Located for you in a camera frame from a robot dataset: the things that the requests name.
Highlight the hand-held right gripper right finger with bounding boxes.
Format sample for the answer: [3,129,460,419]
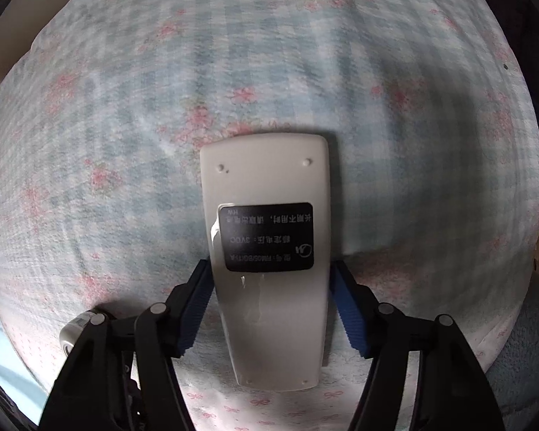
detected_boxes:
[330,259,506,431]

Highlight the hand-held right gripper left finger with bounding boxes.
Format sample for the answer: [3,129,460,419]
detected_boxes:
[38,258,216,431]

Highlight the white remote control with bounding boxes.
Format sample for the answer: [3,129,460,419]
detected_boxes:
[200,132,332,391]

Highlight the grey round object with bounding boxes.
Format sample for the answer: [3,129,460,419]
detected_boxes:
[59,307,113,357]

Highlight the blue-grey fluffy rug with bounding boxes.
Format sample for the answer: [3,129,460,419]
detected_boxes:
[484,295,539,414]

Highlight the pale blue sheet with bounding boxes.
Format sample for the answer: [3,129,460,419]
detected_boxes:
[0,294,51,419]

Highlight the bed with checkered floral sheet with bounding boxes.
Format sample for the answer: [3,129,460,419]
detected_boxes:
[0,0,539,431]

